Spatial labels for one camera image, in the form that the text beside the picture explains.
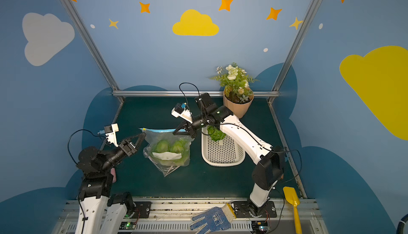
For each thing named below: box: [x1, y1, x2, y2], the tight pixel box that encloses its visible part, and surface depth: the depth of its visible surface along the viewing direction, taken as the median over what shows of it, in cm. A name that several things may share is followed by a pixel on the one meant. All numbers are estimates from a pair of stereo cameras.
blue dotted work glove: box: [189, 203, 237, 234], surface depth 73 cm
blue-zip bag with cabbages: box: [138, 128, 195, 178], surface depth 77 cm
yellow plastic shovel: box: [283, 186, 303, 234], surface depth 77 cm
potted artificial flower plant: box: [208, 62, 261, 119], surface depth 100 cm
